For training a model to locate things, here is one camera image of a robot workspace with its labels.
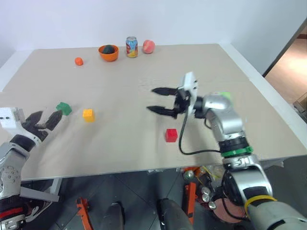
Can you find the orange bowl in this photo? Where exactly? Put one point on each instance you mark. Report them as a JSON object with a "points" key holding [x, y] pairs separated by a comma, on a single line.
{"points": [[109, 57]]}

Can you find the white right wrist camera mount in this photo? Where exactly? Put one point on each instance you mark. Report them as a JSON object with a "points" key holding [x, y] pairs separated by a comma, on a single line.
{"points": [[190, 82]]}

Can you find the dark green avocado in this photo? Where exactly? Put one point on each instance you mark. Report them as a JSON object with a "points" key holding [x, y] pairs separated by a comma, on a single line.
{"points": [[108, 49]]}

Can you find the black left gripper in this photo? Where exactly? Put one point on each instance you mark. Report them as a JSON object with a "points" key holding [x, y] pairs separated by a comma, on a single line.
{"points": [[38, 131]]}

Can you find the orange metal stand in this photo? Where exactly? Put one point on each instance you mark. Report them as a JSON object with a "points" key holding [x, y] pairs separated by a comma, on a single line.
{"points": [[189, 201], [84, 213]]}

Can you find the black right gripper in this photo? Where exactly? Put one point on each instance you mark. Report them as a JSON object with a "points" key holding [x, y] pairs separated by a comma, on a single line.
{"points": [[181, 103]]}

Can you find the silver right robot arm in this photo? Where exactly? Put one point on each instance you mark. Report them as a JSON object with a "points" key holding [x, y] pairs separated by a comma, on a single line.
{"points": [[230, 119]]}

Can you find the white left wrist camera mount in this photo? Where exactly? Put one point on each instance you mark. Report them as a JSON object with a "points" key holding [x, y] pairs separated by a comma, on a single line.
{"points": [[10, 119]]}

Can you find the dark rounded robot leg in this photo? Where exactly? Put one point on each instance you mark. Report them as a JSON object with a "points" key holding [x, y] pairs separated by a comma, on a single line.
{"points": [[172, 215], [115, 216]]}

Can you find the red cube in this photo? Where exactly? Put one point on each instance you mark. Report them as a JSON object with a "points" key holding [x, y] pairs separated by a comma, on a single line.
{"points": [[171, 135]]}

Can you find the pink peach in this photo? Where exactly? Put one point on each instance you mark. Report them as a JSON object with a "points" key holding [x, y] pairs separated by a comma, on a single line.
{"points": [[148, 47]]}

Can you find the brown cardboard box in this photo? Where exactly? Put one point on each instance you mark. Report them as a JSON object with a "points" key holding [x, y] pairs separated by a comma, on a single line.
{"points": [[301, 103]]}

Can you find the yellow cube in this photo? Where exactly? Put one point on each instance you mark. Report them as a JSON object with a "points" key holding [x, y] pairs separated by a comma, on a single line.
{"points": [[88, 115]]}

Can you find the red round object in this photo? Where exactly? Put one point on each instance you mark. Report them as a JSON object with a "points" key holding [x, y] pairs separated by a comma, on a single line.
{"points": [[231, 212]]}

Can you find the small orange fruit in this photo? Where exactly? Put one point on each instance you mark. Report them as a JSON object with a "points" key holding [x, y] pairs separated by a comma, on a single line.
{"points": [[79, 61]]}

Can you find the silver can top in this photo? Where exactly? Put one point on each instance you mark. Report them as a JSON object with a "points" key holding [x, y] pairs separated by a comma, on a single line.
{"points": [[212, 205], [206, 198], [188, 175], [205, 190]]}

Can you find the grey metal table brace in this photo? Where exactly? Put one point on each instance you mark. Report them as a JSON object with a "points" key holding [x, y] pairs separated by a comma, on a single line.
{"points": [[39, 192]]}

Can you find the colourful drink can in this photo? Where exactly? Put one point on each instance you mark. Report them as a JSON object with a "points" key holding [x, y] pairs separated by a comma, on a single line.
{"points": [[132, 48]]}

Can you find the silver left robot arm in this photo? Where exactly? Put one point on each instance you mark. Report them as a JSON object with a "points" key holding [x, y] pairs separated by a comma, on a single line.
{"points": [[10, 167]]}

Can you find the green cube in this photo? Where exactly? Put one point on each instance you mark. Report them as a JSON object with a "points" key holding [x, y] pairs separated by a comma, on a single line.
{"points": [[64, 107]]}

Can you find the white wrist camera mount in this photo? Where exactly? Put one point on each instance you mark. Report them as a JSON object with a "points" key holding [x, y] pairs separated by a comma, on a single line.
{"points": [[190, 82], [10, 119]]}

